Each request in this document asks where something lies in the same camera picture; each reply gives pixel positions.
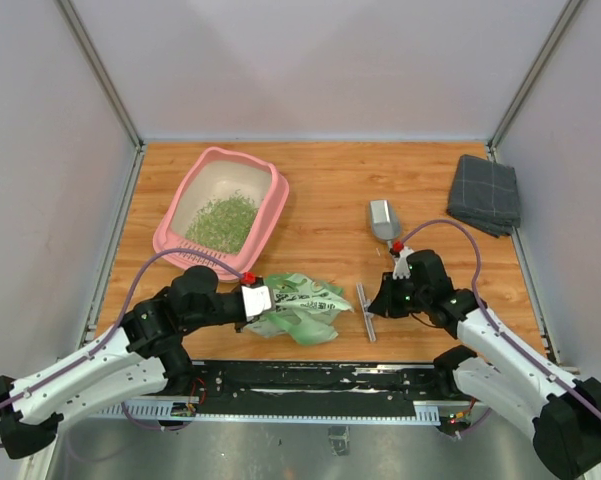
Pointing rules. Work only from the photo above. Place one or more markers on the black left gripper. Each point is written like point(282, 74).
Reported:
point(240, 324)

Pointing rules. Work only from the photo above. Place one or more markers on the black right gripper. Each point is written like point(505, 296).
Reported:
point(385, 304)

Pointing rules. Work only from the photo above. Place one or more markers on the white plastic bag clip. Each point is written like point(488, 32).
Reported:
point(367, 315)

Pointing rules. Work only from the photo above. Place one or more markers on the green cat litter bag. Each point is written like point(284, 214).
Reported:
point(305, 309)

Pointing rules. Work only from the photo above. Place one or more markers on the grey metal scoop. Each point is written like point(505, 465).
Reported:
point(384, 222)

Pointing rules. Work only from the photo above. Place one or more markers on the pink litter box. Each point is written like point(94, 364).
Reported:
point(217, 174)

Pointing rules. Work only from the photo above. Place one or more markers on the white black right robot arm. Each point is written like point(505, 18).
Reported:
point(559, 413)

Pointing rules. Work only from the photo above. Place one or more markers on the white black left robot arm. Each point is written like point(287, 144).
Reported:
point(141, 354)

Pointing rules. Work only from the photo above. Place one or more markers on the green cat litter pellets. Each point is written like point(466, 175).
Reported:
point(223, 224)

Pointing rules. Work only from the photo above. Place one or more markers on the folded dark grey cloth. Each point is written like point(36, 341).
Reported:
point(485, 195)

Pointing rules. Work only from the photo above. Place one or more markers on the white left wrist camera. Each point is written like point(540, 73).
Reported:
point(258, 299)

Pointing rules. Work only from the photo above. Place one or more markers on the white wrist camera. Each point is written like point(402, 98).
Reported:
point(400, 253)
point(258, 299)

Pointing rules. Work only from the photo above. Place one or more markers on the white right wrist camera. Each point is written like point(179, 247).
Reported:
point(400, 253)

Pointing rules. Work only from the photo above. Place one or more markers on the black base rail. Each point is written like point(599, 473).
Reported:
point(314, 387)

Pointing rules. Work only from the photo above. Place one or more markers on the grey slotted cable duct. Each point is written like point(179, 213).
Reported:
point(171, 412)

